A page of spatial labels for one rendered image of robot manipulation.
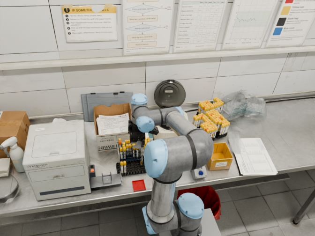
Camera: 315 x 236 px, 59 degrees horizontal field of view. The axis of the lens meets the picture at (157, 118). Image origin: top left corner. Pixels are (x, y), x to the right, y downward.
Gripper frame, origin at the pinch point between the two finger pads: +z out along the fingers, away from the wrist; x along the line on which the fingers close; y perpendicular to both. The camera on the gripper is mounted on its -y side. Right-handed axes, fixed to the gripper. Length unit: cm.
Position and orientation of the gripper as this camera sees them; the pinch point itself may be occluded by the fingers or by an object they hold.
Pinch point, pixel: (141, 147)
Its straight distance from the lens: 153.9
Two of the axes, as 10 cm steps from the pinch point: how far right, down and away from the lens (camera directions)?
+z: -0.6, 7.5, 6.6
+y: -9.7, 1.0, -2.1
